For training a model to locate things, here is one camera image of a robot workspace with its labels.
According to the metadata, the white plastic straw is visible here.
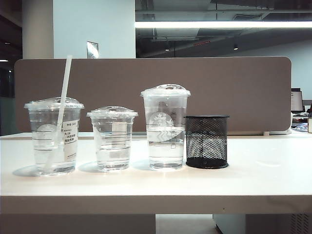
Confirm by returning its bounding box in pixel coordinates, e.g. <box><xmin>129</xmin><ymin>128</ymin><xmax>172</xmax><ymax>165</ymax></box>
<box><xmin>44</xmin><ymin>55</ymin><xmax>73</xmax><ymax>173</ymax></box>

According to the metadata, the tall clear plastic cup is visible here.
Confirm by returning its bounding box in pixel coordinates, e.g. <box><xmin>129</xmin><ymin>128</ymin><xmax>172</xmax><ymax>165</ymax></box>
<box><xmin>140</xmin><ymin>83</ymin><xmax>191</xmax><ymax>171</ymax></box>

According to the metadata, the small clear plastic cup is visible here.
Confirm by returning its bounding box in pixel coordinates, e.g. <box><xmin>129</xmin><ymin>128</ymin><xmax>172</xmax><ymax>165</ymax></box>
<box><xmin>86</xmin><ymin>105</ymin><xmax>139</xmax><ymax>172</ymax></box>

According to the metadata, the medium clear cup with label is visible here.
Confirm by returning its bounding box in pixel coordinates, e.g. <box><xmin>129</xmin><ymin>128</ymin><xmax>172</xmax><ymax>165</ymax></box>
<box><xmin>23</xmin><ymin>97</ymin><xmax>85</xmax><ymax>176</ymax></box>

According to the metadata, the brown desk divider panel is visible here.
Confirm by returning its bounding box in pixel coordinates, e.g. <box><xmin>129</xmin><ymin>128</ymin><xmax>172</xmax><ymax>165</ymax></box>
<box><xmin>14</xmin><ymin>56</ymin><xmax>293</xmax><ymax>136</ymax></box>

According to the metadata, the black mesh pen holder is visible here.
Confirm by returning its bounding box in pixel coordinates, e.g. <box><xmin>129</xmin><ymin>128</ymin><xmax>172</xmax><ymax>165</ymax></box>
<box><xmin>183</xmin><ymin>115</ymin><xmax>230</xmax><ymax>169</ymax></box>

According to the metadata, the long white ceiling light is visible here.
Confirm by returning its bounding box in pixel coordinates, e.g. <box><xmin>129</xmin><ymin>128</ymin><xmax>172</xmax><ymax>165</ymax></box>
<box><xmin>135</xmin><ymin>20</ymin><xmax>312</xmax><ymax>29</ymax></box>

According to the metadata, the computer monitor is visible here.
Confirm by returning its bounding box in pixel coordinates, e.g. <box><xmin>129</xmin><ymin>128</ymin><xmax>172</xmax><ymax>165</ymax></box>
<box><xmin>291</xmin><ymin>88</ymin><xmax>305</xmax><ymax>113</ymax></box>

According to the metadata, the silver wall sign plaque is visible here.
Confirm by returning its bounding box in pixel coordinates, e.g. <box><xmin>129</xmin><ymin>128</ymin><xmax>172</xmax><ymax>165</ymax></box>
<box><xmin>86</xmin><ymin>40</ymin><xmax>99</xmax><ymax>59</ymax></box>

